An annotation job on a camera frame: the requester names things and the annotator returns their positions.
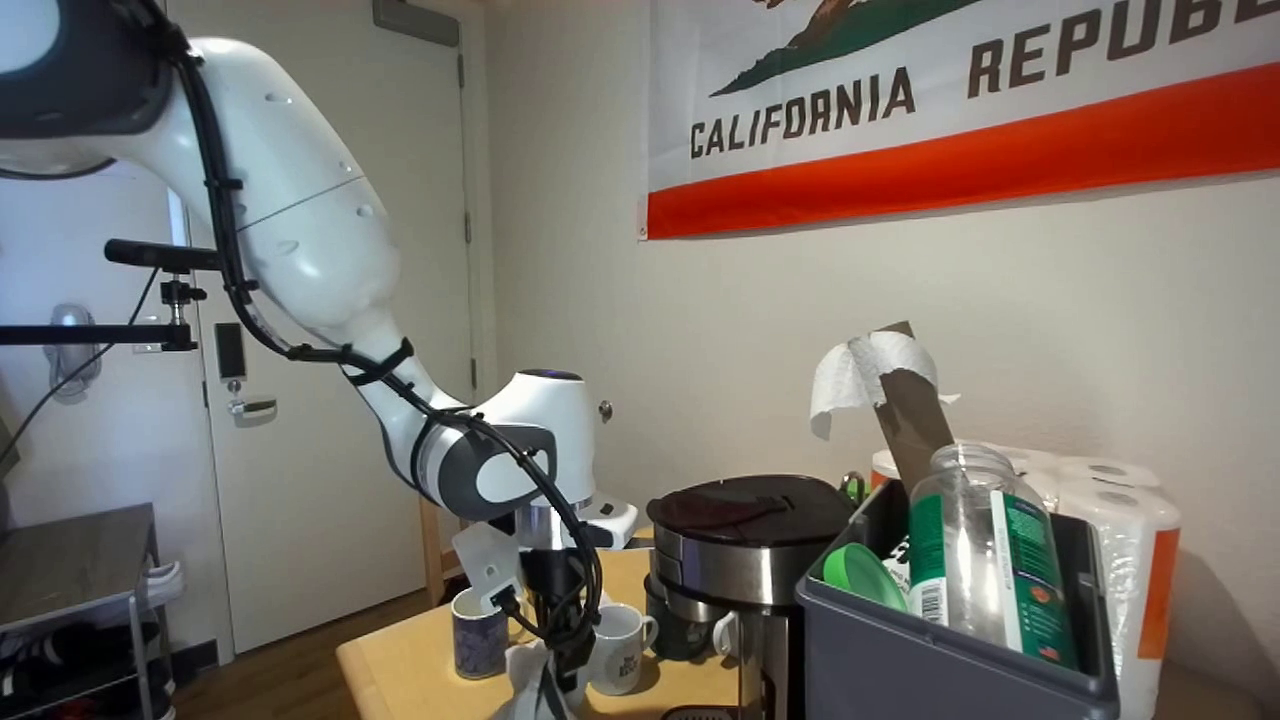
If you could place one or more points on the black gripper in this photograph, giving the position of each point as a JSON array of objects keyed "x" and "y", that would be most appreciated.
[{"x": 564, "y": 603}]

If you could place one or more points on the steel coffee maker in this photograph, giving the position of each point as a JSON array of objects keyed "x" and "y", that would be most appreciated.
[{"x": 721, "y": 578}]

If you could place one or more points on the light grey towel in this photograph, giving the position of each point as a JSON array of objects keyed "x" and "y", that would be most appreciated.
[{"x": 541, "y": 685}]

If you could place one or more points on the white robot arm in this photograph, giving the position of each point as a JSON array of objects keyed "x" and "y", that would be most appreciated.
[{"x": 306, "y": 257}]

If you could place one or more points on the small white cup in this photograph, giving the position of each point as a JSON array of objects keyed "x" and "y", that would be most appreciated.
[{"x": 616, "y": 654}]

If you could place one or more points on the paper towel multipack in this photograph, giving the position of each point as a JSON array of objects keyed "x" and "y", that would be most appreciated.
[{"x": 1136, "y": 545}]

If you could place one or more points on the white door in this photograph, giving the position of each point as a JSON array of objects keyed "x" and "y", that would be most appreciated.
[{"x": 315, "y": 518}]

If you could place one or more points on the dark grey bin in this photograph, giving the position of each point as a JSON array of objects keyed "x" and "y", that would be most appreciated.
[{"x": 869, "y": 662}]

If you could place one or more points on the clear plastic bottle green label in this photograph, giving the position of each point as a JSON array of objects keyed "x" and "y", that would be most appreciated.
[{"x": 982, "y": 556}]

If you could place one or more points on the grey metal cart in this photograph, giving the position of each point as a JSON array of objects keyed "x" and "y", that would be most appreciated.
[{"x": 72, "y": 570}]

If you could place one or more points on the California Republic flag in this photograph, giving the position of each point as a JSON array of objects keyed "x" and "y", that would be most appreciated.
[{"x": 799, "y": 112}]

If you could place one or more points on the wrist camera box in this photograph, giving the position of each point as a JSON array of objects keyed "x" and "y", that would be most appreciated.
[{"x": 488, "y": 556}]

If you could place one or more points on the black camera tripod arm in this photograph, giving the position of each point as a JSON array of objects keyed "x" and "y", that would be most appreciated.
[{"x": 170, "y": 333}]

